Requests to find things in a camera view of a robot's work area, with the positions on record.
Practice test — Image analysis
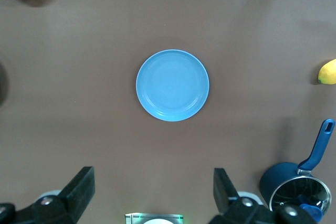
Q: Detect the dark blue saucepan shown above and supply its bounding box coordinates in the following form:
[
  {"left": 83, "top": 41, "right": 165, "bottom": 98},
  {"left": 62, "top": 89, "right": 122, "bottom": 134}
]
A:
[{"left": 259, "top": 119, "right": 336, "bottom": 222}]

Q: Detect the yellow lemon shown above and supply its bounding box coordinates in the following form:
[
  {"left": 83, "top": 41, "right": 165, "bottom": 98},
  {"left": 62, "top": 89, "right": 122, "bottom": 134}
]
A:
[{"left": 317, "top": 59, "right": 336, "bottom": 86}]

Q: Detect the glass lid with blue knob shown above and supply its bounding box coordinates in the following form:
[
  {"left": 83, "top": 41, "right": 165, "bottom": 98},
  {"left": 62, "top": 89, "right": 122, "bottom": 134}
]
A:
[{"left": 269, "top": 175, "right": 332, "bottom": 222}]

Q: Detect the blue plate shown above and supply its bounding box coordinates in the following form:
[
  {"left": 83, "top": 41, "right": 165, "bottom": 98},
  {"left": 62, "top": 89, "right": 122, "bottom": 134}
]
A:
[{"left": 135, "top": 49, "right": 211, "bottom": 122}]

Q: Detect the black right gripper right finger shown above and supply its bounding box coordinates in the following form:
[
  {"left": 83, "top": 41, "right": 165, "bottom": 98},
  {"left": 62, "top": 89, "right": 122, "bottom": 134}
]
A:
[{"left": 208, "top": 167, "right": 320, "bottom": 224}]

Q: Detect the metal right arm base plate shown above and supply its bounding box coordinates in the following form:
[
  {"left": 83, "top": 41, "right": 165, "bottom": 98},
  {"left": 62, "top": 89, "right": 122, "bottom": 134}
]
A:
[{"left": 124, "top": 212, "right": 184, "bottom": 224}]

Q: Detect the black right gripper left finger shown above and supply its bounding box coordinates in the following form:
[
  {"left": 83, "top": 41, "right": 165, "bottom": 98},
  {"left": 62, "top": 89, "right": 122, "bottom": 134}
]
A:
[{"left": 0, "top": 166, "right": 96, "bottom": 224}]

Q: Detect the brown table mat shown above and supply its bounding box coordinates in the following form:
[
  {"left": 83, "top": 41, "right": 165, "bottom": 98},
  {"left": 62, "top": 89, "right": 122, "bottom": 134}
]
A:
[{"left": 0, "top": 0, "right": 336, "bottom": 224}]

